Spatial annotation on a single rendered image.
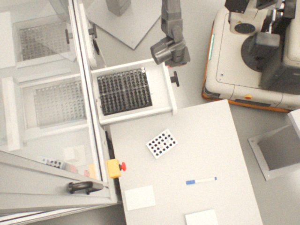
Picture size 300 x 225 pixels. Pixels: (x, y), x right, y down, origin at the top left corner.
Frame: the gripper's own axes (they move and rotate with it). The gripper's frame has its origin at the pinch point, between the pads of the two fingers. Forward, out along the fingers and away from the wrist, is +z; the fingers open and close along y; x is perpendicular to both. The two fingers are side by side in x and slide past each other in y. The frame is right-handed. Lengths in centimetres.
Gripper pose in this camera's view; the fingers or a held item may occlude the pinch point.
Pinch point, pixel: (175, 65)
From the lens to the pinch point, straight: 140.1
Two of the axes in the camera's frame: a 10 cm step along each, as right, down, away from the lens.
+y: -9.8, 1.9, -0.3
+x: 1.9, 9.4, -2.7
